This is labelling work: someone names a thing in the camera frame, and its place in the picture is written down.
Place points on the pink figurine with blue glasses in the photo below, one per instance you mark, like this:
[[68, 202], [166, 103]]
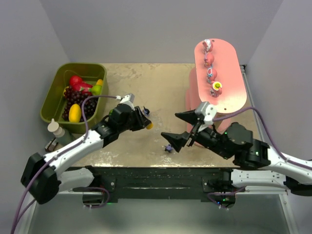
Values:
[[211, 75]]

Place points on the red white figurine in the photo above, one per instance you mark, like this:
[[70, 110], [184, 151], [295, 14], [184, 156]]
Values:
[[207, 46]]

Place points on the red dragon fruit toy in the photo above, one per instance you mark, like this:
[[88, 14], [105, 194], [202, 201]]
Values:
[[78, 84]]

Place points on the dark grape bunch toy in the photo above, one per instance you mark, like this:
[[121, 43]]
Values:
[[77, 97]]

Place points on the green plastic bin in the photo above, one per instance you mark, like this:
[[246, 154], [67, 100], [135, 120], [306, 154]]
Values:
[[54, 103]]

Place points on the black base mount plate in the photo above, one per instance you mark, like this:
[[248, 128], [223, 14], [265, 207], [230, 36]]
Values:
[[205, 184]]

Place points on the green apple toy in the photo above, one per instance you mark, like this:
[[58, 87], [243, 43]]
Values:
[[96, 90]]

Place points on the yellow duck figurine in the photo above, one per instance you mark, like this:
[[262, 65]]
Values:
[[149, 126]]

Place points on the aluminium frame rail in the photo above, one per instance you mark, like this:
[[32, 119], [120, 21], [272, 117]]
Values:
[[265, 191]]

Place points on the purple black-eared figurine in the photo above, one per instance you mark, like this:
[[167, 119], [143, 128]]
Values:
[[146, 111]]

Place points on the beige suction hook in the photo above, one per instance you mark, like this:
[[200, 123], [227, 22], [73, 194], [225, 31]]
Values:
[[55, 128]]

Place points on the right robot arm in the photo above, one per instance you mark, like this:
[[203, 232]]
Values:
[[260, 164]]

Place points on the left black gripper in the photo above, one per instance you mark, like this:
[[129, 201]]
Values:
[[140, 118]]

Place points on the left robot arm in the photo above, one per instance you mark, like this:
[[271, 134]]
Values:
[[41, 176]]

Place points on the pink tiered shelf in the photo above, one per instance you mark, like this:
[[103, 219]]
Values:
[[234, 95]]

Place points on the purple star figurine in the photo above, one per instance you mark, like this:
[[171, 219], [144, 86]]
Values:
[[168, 148]]

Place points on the grey green bottle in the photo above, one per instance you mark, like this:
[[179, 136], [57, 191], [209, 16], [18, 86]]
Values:
[[66, 138]]

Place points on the yellow pepper toy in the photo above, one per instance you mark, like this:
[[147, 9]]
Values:
[[99, 82]]

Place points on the pink pig figurine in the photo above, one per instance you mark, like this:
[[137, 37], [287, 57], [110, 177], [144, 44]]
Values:
[[208, 60]]

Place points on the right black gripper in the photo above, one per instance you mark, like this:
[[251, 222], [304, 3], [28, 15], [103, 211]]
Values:
[[195, 133]]

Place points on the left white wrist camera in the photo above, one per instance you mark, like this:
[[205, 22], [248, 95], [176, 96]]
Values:
[[128, 99]]

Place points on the pink figurine with yellow hat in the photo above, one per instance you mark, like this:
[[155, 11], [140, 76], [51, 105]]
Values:
[[216, 89]]

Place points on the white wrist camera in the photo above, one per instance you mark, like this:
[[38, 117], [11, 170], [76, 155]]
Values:
[[205, 113], [128, 99]]

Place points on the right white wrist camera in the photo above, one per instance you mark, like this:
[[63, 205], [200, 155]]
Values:
[[205, 113]]

